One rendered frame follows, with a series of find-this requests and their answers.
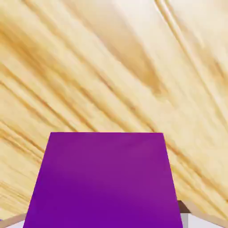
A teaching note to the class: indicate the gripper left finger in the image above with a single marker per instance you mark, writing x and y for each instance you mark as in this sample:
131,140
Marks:
12,222

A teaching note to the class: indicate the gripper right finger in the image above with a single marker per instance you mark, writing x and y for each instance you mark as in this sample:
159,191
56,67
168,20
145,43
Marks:
191,220

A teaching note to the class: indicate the small purple cube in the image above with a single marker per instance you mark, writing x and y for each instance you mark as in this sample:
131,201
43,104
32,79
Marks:
105,181

